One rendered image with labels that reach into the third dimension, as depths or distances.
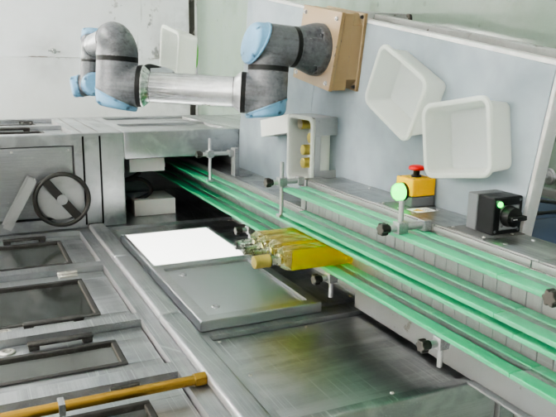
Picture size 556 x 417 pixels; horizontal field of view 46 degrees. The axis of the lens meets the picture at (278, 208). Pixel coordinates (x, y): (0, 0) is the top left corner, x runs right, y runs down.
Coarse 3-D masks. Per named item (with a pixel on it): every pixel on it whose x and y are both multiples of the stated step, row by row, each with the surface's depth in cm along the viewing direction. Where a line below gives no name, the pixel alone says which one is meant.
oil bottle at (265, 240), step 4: (288, 232) 186; (292, 232) 186; (296, 232) 186; (300, 232) 186; (264, 236) 182; (268, 236) 182; (272, 236) 182; (276, 236) 182; (280, 236) 182; (284, 236) 183; (288, 236) 183; (292, 236) 183; (296, 236) 183; (300, 236) 183; (260, 240) 181; (264, 240) 180; (268, 240) 179; (264, 244) 179
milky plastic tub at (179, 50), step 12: (168, 36) 242; (180, 36) 223; (192, 36) 227; (168, 48) 244; (180, 48) 226; (192, 48) 228; (168, 60) 246; (180, 60) 227; (192, 60) 229; (180, 72) 229; (192, 72) 231
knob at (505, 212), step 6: (504, 210) 135; (510, 210) 134; (516, 210) 134; (504, 216) 135; (510, 216) 134; (516, 216) 134; (522, 216) 134; (504, 222) 135; (510, 222) 134; (516, 222) 135
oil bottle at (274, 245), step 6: (276, 240) 177; (282, 240) 177; (288, 240) 177; (294, 240) 177; (300, 240) 177; (306, 240) 177; (312, 240) 178; (318, 240) 178; (270, 246) 175; (276, 246) 174; (282, 246) 174
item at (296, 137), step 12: (288, 120) 215; (312, 120) 201; (288, 132) 216; (300, 132) 217; (312, 132) 201; (288, 144) 217; (300, 144) 218; (312, 144) 202; (288, 156) 217; (300, 156) 219; (312, 156) 203; (288, 168) 218; (300, 168) 220; (312, 168) 204
